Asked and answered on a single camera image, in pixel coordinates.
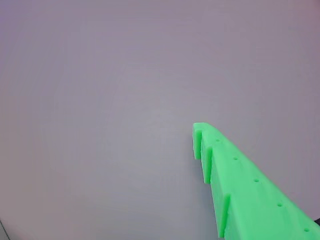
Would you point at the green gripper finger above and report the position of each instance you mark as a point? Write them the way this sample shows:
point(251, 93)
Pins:
point(250, 200)

